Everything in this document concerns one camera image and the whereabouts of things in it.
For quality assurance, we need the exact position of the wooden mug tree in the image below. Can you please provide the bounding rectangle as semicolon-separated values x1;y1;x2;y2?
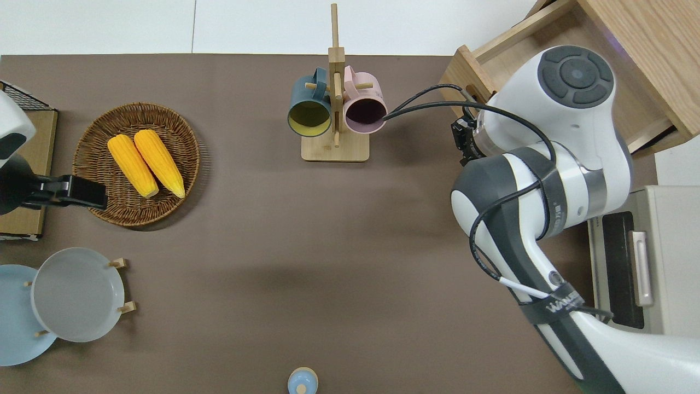
301;3;371;163

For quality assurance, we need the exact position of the dark teal mug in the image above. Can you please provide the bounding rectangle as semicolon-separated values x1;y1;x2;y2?
288;67;333;137

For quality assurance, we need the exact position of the white toaster oven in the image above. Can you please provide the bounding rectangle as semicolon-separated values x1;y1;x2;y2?
588;185;700;337

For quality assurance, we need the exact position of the yellow corn cob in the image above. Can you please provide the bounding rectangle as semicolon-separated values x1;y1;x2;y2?
107;134;160;199
134;129;186;199

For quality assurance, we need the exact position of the light blue plate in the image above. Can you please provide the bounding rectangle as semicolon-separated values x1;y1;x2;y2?
0;264;58;367

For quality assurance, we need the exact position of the wooden plate rack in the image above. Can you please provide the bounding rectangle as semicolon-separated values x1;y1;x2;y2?
23;257;137;338

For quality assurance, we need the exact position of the light wooden cabinet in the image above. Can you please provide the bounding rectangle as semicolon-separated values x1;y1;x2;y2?
577;0;700;138

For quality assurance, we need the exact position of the pink mug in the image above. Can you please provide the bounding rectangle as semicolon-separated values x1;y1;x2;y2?
343;66;388;135

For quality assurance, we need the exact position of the wire rack with wooden shelves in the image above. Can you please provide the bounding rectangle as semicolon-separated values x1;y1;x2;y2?
0;80;59;241

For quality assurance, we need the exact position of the brown wicker basket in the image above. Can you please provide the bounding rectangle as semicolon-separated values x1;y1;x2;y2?
73;102;201;227

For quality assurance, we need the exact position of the brown table mat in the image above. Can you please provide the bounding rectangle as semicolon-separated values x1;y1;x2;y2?
0;54;657;394

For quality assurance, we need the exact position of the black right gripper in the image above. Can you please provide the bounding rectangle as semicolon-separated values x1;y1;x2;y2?
451;108;483;166

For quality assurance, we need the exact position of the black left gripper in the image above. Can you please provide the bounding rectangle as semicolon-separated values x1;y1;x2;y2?
21;174;108;211

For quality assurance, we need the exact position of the light wooden drawer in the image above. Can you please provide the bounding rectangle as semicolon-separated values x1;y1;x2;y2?
440;0;681;157

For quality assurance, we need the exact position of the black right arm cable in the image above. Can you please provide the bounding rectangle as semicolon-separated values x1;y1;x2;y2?
382;84;614;323

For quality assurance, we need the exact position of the grey plate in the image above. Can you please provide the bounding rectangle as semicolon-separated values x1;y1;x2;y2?
31;247;125;343

